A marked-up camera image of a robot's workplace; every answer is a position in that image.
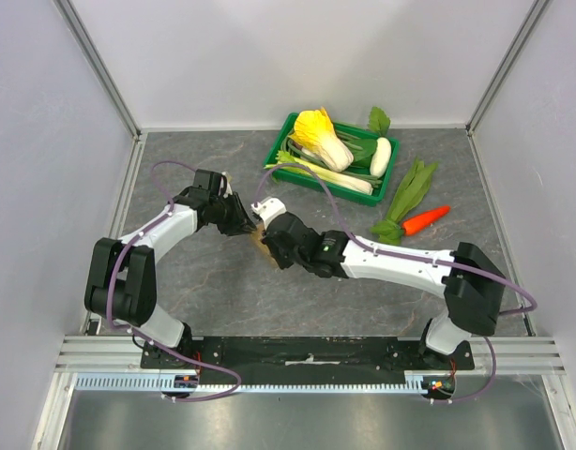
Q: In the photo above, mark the white radish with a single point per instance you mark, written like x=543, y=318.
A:
x=381, y=157

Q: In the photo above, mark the brown cardboard express box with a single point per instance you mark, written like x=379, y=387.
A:
x=257, y=240

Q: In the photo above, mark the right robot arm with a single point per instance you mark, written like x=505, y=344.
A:
x=472, y=301

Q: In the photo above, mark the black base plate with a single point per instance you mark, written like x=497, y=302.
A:
x=398, y=354

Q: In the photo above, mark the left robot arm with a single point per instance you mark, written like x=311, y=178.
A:
x=122, y=282

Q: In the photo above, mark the green plastic tray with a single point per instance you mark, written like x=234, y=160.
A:
x=378, y=126

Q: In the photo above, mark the green long beans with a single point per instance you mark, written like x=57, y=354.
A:
x=289, y=146

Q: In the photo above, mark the green leafy lettuce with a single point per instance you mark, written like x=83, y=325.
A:
x=412, y=189

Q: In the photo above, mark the dark green leaf vegetable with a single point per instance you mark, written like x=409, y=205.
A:
x=362, y=149

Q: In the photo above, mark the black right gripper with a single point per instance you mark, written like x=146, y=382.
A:
x=279, y=245

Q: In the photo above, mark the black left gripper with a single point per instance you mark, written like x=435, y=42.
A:
x=232, y=228

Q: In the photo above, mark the celery stalk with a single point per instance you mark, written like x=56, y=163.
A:
x=301, y=166

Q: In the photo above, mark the yellow napa cabbage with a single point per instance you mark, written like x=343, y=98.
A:
x=314, y=130

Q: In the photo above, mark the slotted cable duct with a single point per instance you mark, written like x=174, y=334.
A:
x=177, y=384

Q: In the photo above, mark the orange carrot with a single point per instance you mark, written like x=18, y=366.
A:
x=416, y=224

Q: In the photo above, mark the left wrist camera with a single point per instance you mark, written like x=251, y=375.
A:
x=225, y=187

